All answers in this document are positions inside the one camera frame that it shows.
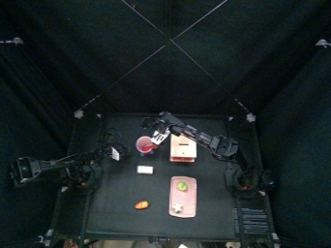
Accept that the light wooden drawer box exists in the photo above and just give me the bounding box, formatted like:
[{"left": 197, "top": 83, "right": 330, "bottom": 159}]
[{"left": 170, "top": 133, "right": 199, "bottom": 159}]

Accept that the pink wooden drawer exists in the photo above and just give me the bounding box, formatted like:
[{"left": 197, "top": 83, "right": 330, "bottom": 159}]
[{"left": 169, "top": 156, "right": 197, "bottom": 164}]

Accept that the red plastic cup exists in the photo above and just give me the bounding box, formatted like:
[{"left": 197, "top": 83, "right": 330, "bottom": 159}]
[{"left": 135, "top": 136, "right": 159, "bottom": 155}]

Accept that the small white box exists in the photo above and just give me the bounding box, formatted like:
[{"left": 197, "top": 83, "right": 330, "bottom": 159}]
[{"left": 137, "top": 165, "right": 155, "bottom": 175}]

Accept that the orange toy food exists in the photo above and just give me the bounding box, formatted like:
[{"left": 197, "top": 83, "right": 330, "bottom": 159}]
[{"left": 134, "top": 200, "right": 151, "bottom": 210}]

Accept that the pink rectangular tray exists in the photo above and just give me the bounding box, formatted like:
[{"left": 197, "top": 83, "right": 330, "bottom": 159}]
[{"left": 169, "top": 175, "right": 199, "bottom": 219}]

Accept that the white star toy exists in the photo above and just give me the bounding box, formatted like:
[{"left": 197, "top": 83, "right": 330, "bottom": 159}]
[{"left": 171, "top": 202, "right": 186, "bottom": 214}]

